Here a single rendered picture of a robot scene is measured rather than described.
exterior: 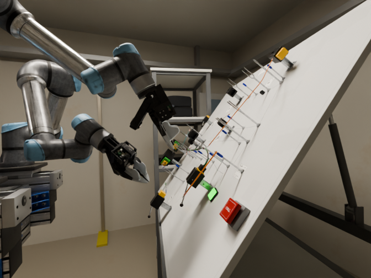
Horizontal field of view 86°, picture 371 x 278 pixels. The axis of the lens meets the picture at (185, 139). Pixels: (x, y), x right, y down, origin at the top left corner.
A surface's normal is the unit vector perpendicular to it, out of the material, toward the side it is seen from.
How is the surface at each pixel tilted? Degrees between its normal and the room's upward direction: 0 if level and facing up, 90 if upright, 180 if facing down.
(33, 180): 90
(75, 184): 90
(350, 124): 90
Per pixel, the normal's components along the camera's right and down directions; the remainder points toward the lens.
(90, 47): 0.34, 0.00
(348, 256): -0.94, 0.03
